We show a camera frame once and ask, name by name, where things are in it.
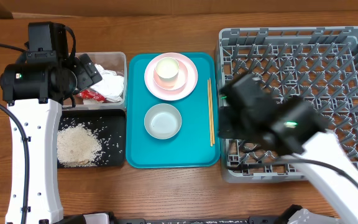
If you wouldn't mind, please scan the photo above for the red snack wrapper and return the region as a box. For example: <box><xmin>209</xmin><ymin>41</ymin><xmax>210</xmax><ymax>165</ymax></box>
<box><xmin>78</xmin><ymin>90</ymin><xmax>106</xmax><ymax>102</ymax></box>

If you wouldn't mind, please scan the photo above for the white napkin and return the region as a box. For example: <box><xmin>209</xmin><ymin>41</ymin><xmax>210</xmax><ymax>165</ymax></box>
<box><xmin>91</xmin><ymin>64</ymin><xmax>124</xmax><ymax>103</ymax></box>

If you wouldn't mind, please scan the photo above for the white rice pile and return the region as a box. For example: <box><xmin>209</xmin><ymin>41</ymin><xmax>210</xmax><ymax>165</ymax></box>
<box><xmin>57</xmin><ymin>123</ymin><xmax>124</xmax><ymax>167</ymax></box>

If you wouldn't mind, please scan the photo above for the grey bowl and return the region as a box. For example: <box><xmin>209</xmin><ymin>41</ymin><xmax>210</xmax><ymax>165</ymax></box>
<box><xmin>144</xmin><ymin>103</ymin><xmax>182</xmax><ymax>140</ymax></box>

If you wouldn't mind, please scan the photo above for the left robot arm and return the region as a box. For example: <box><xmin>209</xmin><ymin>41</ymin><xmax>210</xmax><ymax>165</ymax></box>
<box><xmin>0</xmin><ymin>51</ymin><xmax>102</xmax><ymax>223</ymax></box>

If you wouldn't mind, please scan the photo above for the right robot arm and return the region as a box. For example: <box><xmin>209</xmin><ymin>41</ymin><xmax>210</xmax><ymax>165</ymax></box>
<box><xmin>218</xmin><ymin>73</ymin><xmax>358</xmax><ymax>223</ymax></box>

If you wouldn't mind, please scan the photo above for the clear plastic waste bin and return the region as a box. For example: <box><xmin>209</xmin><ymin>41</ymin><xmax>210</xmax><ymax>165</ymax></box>
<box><xmin>63</xmin><ymin>52</ymin><xmax>127</xmax><ymax>111</ymax></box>

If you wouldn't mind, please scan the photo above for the grey dishwasher rack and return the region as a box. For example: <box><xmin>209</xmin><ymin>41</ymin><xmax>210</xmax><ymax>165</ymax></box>
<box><xmin>215</xmin><ymin>26</ymin><xmax>358</xmax><ymax>170</ymax></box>

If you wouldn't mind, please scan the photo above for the teal serving tray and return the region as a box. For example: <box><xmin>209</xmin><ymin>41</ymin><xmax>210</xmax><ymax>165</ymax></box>
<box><xmin>126</xmin><ymin>52</ymin><xmax>221</xmax><ymax>169</ymax></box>

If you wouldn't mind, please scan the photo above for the large pink plate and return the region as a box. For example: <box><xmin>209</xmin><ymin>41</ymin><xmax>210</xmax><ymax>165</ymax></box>
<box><xmin>144</xmin><ymin>52</ymin><xmax>198</xmax><ymax>101</ymax></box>

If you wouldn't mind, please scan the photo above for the black rectangular tray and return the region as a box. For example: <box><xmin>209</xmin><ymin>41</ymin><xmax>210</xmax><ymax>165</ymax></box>
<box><xmin>58</xmin><ymin>109</ymin><xmax>126</xmax><ymax>168</ymax></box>

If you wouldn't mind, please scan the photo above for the white cup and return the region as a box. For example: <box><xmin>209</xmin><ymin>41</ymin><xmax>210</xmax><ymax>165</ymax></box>
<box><xmin>155</xmin><ymin>57</ymin><xmax>180</xmax><ymax>82</ymax></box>

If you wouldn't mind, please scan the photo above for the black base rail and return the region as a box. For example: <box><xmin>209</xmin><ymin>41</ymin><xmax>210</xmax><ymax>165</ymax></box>
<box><xmin>58</xmin><ymin>212</ymin><xmax>294</xmax><ymax>224</ymax></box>

